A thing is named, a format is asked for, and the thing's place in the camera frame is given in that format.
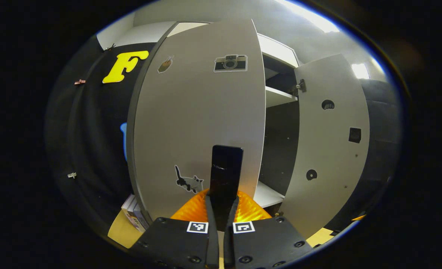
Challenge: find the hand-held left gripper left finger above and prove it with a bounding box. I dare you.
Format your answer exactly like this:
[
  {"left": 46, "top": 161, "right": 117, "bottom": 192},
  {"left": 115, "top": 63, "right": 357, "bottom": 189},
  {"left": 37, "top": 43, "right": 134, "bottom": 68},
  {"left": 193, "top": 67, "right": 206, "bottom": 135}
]
[{"left": 130, "top": 189, "right": 220, "bottom": 269}]

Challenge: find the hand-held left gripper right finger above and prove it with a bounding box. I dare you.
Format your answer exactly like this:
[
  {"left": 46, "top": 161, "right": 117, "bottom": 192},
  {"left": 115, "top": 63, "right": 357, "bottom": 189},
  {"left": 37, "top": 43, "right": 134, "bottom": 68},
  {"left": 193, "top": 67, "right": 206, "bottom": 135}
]
[{"left": 224, "top": 191, "right": 313, "bottom": 269}]

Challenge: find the black cabinet door handle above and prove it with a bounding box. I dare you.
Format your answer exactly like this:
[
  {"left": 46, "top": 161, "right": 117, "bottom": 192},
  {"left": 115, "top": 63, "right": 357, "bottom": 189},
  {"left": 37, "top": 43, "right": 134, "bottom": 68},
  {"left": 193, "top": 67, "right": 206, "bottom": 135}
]
[{"left": 210, "top": 145, "right": 244, "bottom": 222}]

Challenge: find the grey double-door shoe cabinet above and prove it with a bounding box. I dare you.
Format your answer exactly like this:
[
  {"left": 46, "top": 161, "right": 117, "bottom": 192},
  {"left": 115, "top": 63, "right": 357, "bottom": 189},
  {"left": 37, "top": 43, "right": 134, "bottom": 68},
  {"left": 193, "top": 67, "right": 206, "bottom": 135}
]
[{"left": 126, "top": 18, "right": 371, "bottom": 240}]

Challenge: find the white cabinet shelf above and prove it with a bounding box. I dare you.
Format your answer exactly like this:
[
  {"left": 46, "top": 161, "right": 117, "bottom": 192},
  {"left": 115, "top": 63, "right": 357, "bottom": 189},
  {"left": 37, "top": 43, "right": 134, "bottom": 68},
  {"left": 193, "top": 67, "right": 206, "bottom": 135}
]
[
  {"left": 265, "top": 86, "right": 298, "bottom": 108},
  {"left": 253, "top": 181, "right": 285, "bottom": 209}
]

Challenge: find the book with pale spine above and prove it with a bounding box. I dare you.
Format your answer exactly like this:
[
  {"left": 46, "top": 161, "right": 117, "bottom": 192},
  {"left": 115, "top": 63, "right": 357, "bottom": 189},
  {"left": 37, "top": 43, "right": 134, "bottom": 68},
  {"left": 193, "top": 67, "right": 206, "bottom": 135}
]
[{"left": 121, "top": 194, "right": 141, "bottom": 225}]

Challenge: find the black backdrop cloth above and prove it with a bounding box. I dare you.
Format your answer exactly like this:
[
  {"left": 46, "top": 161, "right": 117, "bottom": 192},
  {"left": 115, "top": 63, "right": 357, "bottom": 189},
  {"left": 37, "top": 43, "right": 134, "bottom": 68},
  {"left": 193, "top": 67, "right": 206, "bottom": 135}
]
[{"left": 45, "top": 35, "right": 404, "bottom": 239}]

